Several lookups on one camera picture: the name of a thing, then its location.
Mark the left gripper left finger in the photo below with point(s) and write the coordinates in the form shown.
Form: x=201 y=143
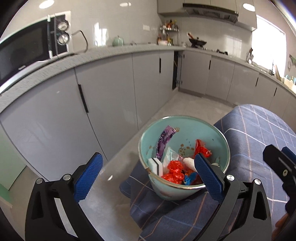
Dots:
x=43 y=220

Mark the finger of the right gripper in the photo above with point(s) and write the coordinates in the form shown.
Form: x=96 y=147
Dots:
x=289 y=154
x=285 y=169

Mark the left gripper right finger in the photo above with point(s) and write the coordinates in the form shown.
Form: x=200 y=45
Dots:
x=253 y=221

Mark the white tissue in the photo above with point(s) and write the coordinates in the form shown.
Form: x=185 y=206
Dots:
x=189 y=163

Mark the red plastic bag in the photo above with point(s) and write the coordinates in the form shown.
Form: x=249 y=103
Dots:
x=175 y=172

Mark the orange red snack wrapper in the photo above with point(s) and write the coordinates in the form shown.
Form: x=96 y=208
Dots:
x=191 y=177

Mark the white plastic bag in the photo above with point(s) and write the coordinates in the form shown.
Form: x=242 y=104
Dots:
x=168 y=156

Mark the purple snack wrapper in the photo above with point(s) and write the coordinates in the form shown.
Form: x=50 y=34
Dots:
x=164 y=138

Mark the grey kitchen cabinets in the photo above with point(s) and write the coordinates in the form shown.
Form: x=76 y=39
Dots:
x=110 y=79

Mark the teal trash bin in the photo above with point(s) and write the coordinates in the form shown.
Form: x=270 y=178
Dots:
x=180 y=138

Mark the person's right hand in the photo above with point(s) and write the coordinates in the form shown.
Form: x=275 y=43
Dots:
x=279 y=225

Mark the blue plaid tablecloth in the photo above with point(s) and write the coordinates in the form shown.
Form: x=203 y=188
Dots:
x=248 y=129

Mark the black wok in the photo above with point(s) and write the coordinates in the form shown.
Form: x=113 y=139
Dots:
x=196 y=42

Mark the spice rack with bottles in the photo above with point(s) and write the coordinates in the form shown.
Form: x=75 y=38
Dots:
x=169 y=33

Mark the range hood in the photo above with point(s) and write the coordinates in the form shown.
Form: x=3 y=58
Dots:
x=214 y=12

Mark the microwave oven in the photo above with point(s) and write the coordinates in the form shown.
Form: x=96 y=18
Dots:
x=35 y=46

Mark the green ceramic teapot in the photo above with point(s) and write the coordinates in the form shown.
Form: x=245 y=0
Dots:
x=118 y=42

